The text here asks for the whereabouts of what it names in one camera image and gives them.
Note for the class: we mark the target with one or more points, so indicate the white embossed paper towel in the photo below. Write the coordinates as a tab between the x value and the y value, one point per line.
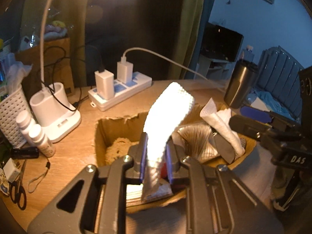
164	116

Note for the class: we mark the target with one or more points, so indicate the brown paper bag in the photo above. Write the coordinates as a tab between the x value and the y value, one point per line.
56	66

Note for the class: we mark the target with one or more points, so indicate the blue patterned blanket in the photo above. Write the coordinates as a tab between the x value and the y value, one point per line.
269	103

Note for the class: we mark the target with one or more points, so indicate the white power strip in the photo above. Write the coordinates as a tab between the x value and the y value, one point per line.
123	91

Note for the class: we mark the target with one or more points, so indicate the stainless steel tumbler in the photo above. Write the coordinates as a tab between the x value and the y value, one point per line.
242	80

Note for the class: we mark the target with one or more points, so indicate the white desk lamp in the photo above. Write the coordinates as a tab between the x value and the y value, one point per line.
51	107

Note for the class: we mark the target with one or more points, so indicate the clear plastic water bottle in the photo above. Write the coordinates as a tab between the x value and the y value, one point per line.
247	54

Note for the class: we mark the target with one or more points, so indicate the white pill bottle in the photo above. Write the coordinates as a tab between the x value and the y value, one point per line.
41	140
25	121

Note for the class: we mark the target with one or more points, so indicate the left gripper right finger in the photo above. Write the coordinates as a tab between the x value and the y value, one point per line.
217	201

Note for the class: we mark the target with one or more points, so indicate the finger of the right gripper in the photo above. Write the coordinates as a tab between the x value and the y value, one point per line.
253	116
258	127

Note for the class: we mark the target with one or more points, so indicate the black scissors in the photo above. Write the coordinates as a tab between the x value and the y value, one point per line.
17	191

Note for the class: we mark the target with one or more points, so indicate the white plastic basket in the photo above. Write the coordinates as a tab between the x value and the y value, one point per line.
11	106

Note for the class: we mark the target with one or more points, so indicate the grey padded headboard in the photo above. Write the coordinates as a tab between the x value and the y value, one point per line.
278	75

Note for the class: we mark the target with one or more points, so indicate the brown teddy bear plush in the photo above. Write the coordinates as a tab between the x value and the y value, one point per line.
119	148

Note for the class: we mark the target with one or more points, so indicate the black computer monitor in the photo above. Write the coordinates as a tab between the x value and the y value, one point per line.
221	43

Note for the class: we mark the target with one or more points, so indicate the brown cardboard box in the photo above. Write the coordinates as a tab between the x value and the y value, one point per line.
109	129

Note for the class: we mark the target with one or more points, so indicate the white charger with black cable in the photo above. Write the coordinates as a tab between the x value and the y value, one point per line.
105	84

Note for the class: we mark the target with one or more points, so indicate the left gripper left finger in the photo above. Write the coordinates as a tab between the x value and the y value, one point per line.
95	199

